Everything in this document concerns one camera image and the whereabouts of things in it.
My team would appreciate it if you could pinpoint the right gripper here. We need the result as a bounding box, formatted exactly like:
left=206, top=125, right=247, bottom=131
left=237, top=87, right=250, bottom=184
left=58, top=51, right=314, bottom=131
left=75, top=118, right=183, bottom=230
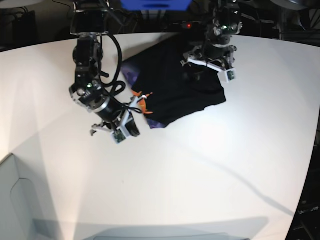
left=96, top=98, right=141, bottom=138

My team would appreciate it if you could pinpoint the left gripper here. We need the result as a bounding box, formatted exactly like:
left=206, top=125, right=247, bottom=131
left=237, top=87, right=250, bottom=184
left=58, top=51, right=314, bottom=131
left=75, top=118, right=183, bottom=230
left=192, top=42, right=237, bottom=81

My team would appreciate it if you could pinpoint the black T-shirt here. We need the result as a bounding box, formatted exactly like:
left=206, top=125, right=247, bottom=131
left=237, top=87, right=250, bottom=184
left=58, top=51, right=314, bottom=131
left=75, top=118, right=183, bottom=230
left=121, top=34, right=226, bottom=129

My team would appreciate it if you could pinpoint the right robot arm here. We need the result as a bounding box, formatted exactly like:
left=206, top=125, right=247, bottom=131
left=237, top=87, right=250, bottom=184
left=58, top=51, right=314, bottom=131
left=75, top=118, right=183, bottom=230
left=69, top=0, right=142, bottom=143

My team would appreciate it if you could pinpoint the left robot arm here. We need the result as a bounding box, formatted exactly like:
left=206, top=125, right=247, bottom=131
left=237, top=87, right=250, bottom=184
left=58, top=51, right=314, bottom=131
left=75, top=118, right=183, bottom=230
left=186, top=0, right=243, bottom=83

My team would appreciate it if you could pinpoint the black power strip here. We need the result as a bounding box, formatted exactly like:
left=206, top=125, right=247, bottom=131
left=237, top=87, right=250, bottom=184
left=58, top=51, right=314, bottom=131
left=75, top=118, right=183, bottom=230
left=170, top=21, right=200, bottom=33

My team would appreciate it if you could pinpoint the blue plastic box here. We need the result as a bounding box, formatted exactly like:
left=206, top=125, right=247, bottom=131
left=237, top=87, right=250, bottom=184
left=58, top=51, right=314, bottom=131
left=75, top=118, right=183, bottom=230
left=120, top=0, right=192, bottom=11

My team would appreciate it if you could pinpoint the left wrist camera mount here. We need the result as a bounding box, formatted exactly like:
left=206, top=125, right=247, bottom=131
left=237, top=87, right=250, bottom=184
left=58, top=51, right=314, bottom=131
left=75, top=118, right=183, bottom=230
left=180, top=44, right=238, bottom=83

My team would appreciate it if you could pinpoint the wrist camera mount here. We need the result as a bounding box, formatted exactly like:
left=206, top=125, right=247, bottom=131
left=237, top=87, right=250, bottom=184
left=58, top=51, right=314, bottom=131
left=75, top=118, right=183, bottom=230
left=180, top=44, right=238, bottom=83
left=89, top=92, right=148, bottom=145

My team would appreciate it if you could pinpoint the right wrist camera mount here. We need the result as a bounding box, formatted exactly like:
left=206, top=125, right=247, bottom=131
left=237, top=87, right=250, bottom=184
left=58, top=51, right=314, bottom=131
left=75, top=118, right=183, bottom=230
left=89, top=92, right=148, bottom=145

